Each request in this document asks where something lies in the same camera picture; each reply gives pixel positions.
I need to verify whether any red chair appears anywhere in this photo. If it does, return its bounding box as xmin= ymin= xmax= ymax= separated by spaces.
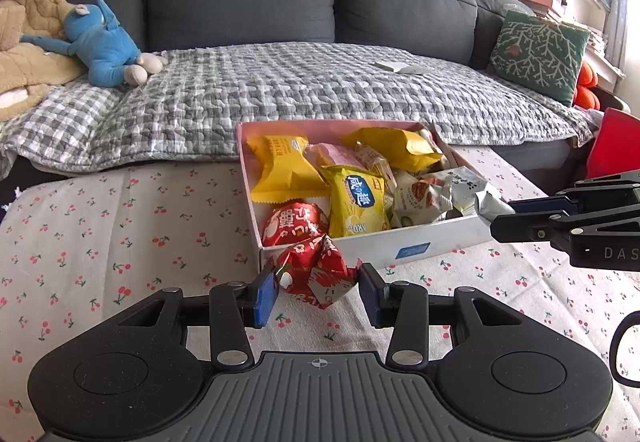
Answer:
xmin=584 ymin=107 xmax=640 ymax=181

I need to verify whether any black cable loop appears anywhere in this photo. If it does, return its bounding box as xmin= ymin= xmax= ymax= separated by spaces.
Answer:
xmin=608 ymin=309 xmax=640 ymax=386

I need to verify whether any large red snack packet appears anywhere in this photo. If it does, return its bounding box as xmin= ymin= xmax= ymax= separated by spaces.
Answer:
xmin=261 ymin=201 xmax=331 ymax=248

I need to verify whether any green patterned cushion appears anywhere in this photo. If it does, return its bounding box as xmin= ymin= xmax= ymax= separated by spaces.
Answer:
xmin=489 ymin=10 xmax=591 ymax=107

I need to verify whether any blue plush toy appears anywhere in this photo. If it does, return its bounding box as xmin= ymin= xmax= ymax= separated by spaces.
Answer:
xmin=20 ymin=0 xmax=168 ymax=88

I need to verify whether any grey checked quilt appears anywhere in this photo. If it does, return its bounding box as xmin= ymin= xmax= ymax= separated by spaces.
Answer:
xmin=0 ymin=41 xmax=598 ymax=173

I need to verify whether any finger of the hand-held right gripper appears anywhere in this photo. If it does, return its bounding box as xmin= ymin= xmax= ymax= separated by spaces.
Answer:
xmin=490 ymin=213 xmax=577 ymax=244
xmin=507 ymin=193 xmax=587 ymax=218

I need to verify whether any silver snack packet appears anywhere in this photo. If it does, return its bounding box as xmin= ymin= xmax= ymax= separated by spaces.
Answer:
xmin=474 ymin=191 xmax=517 ymax=226

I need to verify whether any orange cushion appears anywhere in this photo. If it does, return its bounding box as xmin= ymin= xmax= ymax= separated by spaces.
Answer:
xmin=572 ymin=61 xmax=602 ymax=111

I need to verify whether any yellow waffle sandwich packet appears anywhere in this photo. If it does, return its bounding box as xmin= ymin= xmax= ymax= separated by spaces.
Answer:
xmin=246 ymin=135 xmax=329 ymax=204

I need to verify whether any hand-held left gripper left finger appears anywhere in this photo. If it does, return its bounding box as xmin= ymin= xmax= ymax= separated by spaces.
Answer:
xmin=112 ymin=266 xmax=281 ymax=371

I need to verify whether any small red snack packet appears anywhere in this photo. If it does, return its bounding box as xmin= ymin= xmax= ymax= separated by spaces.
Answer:
xmin=273 ymin=235 xmax=357 ymax=313

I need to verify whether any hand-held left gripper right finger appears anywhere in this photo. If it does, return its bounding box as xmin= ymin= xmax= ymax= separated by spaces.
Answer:
xmin=359 ymin=263 xmax=528 ymax=369

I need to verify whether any stack of books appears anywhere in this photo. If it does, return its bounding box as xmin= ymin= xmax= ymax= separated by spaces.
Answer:
xmin=515 ymin=0 xmax=568 ymax=23

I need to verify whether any white snack packet black print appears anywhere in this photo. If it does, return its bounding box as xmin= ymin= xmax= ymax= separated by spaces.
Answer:
xmin=434 ymin=167 xmax=489 ymax=214

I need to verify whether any large crinkled yellow snack bag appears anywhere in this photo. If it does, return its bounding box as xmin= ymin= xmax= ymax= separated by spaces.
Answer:
xmin=341 ymin=127 xmax=445 ymax=173

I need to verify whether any small yellow biscuit packet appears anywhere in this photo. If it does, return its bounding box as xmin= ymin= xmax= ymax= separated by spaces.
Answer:
xmin=320 ymin=165 xmax=392 ymax=238

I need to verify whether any clear packet of crackers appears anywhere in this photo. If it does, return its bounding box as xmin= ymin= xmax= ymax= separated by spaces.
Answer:
xmin=355 ymin=145 xmax=399 ymax=193

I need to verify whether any cherry print tablecloth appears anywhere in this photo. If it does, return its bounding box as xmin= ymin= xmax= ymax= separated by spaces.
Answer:
xmin=0 ymin=145 xmax=640 ymax=442

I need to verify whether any beige fleece blanket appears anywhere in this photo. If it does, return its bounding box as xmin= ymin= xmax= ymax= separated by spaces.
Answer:
xmin=0 ymin=0 xmax=83 ymax=122

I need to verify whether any pink snack packet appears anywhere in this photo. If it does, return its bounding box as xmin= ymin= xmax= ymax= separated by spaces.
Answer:
xmin=305 ymin=143 xmax=362 ymax=171

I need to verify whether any pink-lined silver cardboard box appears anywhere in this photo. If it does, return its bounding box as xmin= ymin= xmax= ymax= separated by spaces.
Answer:
xmin=235 ymin=119 xmax=502 ymax=271

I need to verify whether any white card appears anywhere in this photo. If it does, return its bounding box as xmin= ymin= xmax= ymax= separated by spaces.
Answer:
xmin=373 ymin=60 xmax=434 ymax=75

